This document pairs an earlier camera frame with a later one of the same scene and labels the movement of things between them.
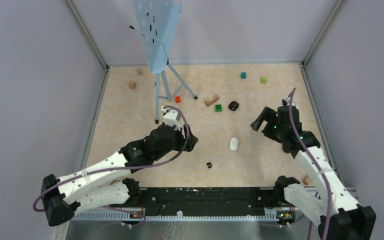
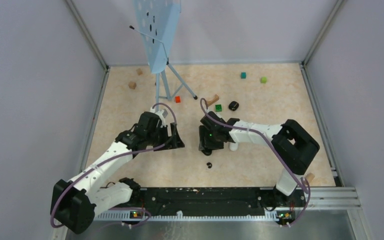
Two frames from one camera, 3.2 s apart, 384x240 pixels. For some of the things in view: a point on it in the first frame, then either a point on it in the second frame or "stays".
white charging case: (234, 144) stays
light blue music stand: (157, 20) stays
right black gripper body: (270, 130) to (208, 139)
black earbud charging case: (233, 105) stays
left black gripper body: (181, 143) to (168, 142)
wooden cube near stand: (132, 85) stays
